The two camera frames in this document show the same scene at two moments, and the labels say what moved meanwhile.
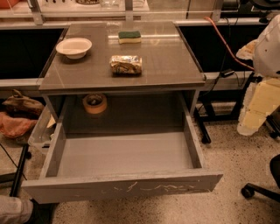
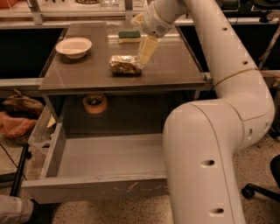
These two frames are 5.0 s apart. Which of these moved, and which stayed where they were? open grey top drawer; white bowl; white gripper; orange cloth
Moved: white gripper
Stayed: white bowl; orange cloth; open grey top drawer
